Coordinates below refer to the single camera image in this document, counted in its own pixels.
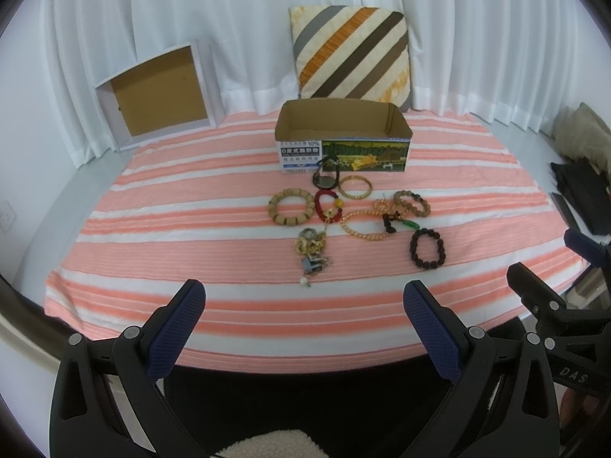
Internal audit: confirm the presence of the amber bead necklace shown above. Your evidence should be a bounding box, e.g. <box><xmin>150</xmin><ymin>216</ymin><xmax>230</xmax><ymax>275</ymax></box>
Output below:
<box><xmin>338</xmin><ymin>197</ymin><xmax>407</xmax><ymax>244</ymax></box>

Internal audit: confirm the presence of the white curtain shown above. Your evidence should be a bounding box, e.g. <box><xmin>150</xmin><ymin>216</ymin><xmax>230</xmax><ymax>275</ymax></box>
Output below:
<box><xmin>41</xmin><ymin>0</ymin><xmax>582</xmax><ymax>166</ymax></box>

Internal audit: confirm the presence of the dark bead bracelet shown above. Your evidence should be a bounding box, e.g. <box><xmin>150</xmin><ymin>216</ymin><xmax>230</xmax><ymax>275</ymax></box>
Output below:
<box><xmin>408</xmin><ymin>227</ymin><xmax>446</xmax><ymax>272</ymax></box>

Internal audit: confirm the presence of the light wooden bead bracelet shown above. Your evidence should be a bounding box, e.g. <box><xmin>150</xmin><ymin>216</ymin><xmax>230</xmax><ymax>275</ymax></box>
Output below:
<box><xmin>267</xmin><ymin>188</ymin><xmax>311</xmax><ymax>228</ymax></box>

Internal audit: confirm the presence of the gold chain bangle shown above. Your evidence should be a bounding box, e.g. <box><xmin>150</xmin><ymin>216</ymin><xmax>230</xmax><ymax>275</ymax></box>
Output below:
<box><xmin>336</xmin><ymin>174</ymin><xmax>373</xmax><ymax>201</ymax></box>

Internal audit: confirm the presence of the printed cardboard box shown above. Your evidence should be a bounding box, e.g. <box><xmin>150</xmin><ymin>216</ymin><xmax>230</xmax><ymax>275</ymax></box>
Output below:
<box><xmin>275</xmin><ymin>98</ymin><xmax>413</xmax><ymax>174</ymax></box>

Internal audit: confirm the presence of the striped throw pillow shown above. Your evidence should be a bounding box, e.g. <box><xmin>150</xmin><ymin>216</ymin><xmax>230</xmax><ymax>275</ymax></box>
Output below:
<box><xmin>289</xmin><ymin>5</ymin><xmax>411</xmax><ymax>112</ymax></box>

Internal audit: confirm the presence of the black green charm pendant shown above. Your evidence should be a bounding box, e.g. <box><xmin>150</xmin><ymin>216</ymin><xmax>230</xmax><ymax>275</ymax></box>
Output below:
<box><xmin>382</xmin><ymin>212</ymin><xmax>420</xmax><ymax>234</ymax></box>

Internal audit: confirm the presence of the white open cardboard box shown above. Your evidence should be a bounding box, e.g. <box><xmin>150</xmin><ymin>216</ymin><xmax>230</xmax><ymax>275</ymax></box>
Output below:
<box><xmin>95</xmin><ymin>39</ymin><xmax>226</xmax><ymax>151</ymax></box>

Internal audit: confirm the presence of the pink white striped blanket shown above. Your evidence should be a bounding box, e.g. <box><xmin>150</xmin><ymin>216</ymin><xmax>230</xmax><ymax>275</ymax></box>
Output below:
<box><xmin>44</xmin><ymin>112</ymin><xmax>585</xmax><ymax>373</ymax></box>

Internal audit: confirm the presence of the brown bead bracelet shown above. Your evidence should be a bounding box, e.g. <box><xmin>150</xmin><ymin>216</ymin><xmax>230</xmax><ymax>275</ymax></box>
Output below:
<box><xmin>392</xmin><ymin>189</ymin><xmax>432</xmax><ymax>217</ymax></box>

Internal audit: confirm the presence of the gold pendant keychain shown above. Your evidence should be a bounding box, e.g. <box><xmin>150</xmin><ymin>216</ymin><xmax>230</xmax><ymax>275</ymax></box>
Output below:
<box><xmin>294</xmin><ymin>210</ymin><xmax>336</xmax><ymax>287</ymax></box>

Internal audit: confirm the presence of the wall power outlet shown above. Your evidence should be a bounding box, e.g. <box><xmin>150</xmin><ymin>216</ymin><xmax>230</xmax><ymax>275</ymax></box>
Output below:
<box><xmin>0</xmin><ymin>200</ymin><xmax>16</xmax><ymax>233</ymax></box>

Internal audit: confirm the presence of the red bead bracelet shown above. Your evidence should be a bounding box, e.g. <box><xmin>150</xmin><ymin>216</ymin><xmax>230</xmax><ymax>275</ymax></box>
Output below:
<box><xmin>314</xmin><ymin>188</ymin><xmax>346</xmax><ymax>226</ymax></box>

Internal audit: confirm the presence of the black wristwatch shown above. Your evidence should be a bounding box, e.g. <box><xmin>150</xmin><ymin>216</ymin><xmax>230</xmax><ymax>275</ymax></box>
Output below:
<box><xmin>312</xmin><ymin>155</ymin><xmax>340</xmax><ymax>190</ymax></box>

